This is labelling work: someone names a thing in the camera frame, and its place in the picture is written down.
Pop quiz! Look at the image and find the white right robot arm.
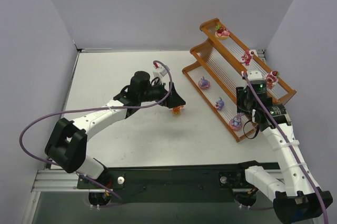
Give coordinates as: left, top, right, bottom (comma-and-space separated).
236, 75, 333, 223

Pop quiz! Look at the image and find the wooden tiered shelf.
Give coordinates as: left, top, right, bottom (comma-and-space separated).
181, 17, 297, 143

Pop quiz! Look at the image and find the purple creature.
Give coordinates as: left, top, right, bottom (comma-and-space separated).
198, 77, 211, 90

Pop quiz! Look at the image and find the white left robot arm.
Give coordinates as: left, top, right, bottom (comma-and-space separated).
45, 71, 186, 180

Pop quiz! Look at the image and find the purple bunny toy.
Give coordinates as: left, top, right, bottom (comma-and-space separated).
214, 97, 225, 111

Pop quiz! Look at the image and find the pink bear strawberry toy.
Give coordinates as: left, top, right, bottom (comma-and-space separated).
214, 25, 230, 40

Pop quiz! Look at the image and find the orange dragon toy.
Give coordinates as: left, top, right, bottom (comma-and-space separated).
172, 105, 184, 115

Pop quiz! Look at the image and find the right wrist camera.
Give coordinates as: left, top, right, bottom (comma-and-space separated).
241, 70, 264, 82

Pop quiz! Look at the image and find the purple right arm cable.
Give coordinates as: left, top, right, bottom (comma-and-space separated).
235, 72, 329, 224

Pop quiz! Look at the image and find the pink bear cake toy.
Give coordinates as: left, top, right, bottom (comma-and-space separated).
240, 50, 255, 66

